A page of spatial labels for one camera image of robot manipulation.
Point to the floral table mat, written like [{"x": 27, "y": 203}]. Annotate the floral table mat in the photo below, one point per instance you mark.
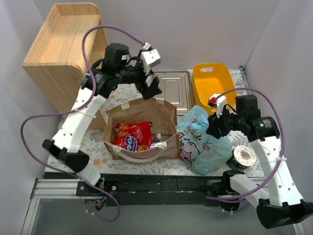
[{"x": 103, "y": 161}]

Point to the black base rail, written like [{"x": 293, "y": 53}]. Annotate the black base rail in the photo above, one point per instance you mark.
[{"x": 164, "y": 189}]

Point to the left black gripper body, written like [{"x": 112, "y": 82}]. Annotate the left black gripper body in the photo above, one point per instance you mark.
[{"x": 145, "y": 84}]

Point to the brown paper tote bag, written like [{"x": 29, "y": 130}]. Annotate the brown paper tote bag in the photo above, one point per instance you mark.
[{"x": 163, "y": 116}]

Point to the small silver bottle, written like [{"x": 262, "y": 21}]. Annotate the small silver bottle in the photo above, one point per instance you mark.
[{"x": 156, "y": 140}]

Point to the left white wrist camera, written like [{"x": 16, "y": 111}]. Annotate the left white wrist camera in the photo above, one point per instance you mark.
[{"x": 150, "y": 59}]

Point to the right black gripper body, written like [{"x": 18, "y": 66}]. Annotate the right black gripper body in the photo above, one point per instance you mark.
[{"x": 218, "y": 126}]

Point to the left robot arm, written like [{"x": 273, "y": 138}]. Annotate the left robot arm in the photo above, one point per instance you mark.
[{"x": 117, "y": 67}]

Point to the wooden shelf unit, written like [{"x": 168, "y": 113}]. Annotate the wooden shelf unit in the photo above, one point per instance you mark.
[{"x": 55, "y": 61}]

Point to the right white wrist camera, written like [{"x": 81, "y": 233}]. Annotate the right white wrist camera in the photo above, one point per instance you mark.
[{"x": 218, "y": 102}]

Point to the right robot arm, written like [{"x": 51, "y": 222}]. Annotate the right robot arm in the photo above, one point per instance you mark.
[{"x": 277, "y": 200}]

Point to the blue cartoon plastic bag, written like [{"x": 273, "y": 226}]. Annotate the blue cartoon plastic bag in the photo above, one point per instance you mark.
[{"x": 201, "y": 152}]

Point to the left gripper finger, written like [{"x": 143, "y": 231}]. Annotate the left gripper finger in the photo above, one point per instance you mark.
[
  {"x": 143, "y": 89},
  {"x": 153, "y": 89}
]

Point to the yellow plastic basket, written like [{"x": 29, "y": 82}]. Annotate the yellow plastic basket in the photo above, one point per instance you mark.
[{"x": 209, "y": 79}]

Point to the red cookie snack packet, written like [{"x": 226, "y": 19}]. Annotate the red cookie snack packet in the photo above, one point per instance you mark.
[{"x": 135, "y": 137}]

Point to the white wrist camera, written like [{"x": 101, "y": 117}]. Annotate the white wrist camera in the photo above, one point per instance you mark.
[
  {"x": 150, "y": 59},
  {"x": 218, "y": 102}
]

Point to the grey tape roll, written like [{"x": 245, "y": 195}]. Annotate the grey tape roll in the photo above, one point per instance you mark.
[{"x": 243, "y": 157}]

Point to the metal tray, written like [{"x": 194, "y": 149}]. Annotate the metal tray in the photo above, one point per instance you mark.
[{"x": 176, "y": 88}]

